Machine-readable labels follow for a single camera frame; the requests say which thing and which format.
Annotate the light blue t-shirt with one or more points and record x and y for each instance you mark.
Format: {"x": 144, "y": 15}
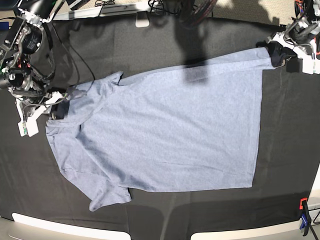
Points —
{"x": 174, "y": 129}

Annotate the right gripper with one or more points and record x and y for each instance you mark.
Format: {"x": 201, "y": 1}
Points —
{"x": 56, "y": 102}

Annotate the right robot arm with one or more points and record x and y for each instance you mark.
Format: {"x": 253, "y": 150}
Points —
{"x": 30, "y": 87}

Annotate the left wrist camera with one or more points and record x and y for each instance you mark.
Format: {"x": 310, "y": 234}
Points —
{"x": 311, "y": 66}

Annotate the orange blue clamp near right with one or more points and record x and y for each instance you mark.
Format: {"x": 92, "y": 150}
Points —
{"x": 305, "y": 216}

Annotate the black table cloth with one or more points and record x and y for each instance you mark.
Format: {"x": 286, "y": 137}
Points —
{"x": 289, "y": 145}

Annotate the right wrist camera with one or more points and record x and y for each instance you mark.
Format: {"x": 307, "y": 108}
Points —
{"x": 28, "y": 128}

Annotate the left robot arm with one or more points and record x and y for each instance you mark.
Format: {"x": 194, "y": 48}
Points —
{"x": 307, "y": 17}

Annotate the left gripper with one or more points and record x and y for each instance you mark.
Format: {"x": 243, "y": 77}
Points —
{"x": 282, "y": 46}

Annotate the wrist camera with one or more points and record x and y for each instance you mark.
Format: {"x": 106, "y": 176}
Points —
{"x": 28, "y": 128}
{"x": 311, "y": 66}

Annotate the white camera stand base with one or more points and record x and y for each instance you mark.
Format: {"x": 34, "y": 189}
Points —
{"x": 142, "y": 20}

